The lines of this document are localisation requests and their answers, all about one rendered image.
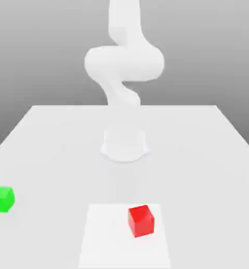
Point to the small green cube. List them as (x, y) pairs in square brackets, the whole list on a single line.
[(0, 199)]

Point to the small red cube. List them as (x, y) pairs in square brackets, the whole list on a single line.
[(140, 221)]

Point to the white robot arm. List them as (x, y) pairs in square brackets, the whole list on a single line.
[(124, 63)]

